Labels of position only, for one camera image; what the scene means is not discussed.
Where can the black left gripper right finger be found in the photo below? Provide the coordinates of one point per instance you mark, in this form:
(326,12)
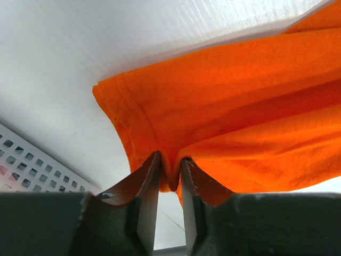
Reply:
(202,198)

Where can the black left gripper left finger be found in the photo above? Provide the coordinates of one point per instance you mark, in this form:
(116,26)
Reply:
(130,209)

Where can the clear plastic bin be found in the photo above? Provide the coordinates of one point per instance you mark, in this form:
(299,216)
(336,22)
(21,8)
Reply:
(25,168)

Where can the orange t-shirt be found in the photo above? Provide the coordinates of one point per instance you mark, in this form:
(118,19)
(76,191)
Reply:
(259,115)

